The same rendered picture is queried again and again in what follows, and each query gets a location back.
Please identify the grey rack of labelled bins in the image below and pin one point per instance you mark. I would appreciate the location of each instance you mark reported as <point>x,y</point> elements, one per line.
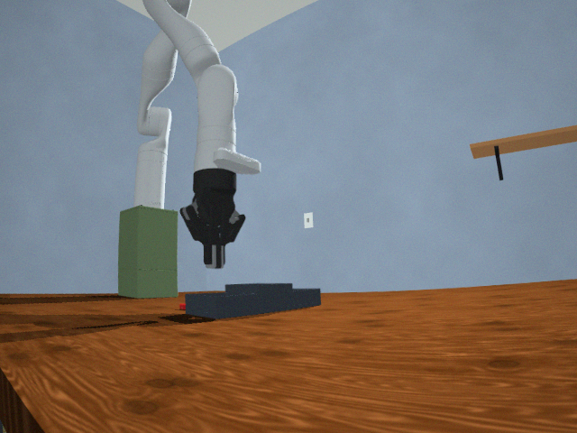
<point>258,298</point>

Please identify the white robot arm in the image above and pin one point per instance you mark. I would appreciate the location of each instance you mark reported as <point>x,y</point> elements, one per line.
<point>216,98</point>

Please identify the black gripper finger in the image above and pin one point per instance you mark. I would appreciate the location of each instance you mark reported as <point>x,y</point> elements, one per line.
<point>205,234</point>
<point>223,236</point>

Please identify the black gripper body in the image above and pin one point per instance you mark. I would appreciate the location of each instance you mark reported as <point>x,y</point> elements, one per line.
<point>211,185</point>

